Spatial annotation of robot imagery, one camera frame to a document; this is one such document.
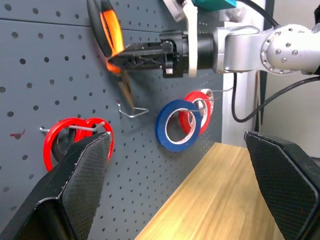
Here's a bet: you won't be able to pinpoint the metal loop pegboard hook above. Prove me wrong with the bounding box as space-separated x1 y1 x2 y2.
116 98 150 118

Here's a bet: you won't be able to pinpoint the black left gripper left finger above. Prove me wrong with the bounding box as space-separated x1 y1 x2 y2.
0 131 112 240

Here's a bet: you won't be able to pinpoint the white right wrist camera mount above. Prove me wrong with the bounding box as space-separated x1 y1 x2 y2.
162 0 200 79

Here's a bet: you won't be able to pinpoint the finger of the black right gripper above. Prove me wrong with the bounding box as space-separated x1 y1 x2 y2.
123 41 166 54
107 52 166 73

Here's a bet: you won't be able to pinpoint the orange black needle-nose pliers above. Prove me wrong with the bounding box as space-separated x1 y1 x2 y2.
86 0 136 115

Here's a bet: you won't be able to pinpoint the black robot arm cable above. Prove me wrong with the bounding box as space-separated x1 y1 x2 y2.
231 0 320 124

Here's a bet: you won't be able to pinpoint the straight metal pegboard hook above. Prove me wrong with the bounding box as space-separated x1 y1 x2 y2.
172 86 234 113
39 121 106 134

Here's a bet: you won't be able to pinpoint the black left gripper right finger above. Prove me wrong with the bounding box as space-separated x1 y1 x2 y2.
244 130 320 240

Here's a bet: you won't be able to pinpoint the red tape roll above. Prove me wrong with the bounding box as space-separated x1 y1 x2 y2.
178 90 214 136
42 117 88 173
74 117 115 161

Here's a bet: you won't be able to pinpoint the teal box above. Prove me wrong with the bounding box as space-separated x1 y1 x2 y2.
191 0 238 12

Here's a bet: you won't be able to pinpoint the grey perforated pegboard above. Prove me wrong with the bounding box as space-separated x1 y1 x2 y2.
0 0 225 240

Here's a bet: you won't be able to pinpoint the blue tape roll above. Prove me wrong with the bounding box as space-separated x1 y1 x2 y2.
154 99 203 153

